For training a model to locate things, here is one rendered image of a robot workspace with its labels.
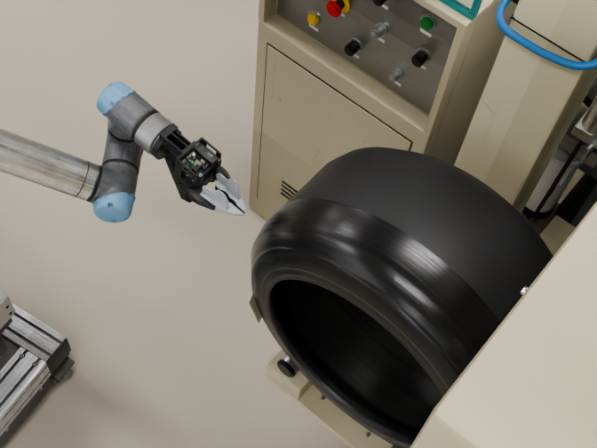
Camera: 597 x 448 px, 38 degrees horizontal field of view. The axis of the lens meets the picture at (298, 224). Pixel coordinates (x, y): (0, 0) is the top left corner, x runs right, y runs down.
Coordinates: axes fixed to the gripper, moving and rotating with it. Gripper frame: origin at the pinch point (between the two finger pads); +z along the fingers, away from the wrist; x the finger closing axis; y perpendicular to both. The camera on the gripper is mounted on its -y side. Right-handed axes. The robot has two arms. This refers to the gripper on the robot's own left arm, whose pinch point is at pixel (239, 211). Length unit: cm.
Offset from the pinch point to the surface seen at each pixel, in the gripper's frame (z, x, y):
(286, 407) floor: 25, 11, -110
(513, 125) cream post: 31, 26, 38
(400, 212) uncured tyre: 27.0, 1.1, 35.1
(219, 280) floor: -19, 30, -116
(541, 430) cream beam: 55, -31, 73
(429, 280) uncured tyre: 37, -5, 36
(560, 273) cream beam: 47, -15, 72
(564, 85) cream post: 34, 26, 51
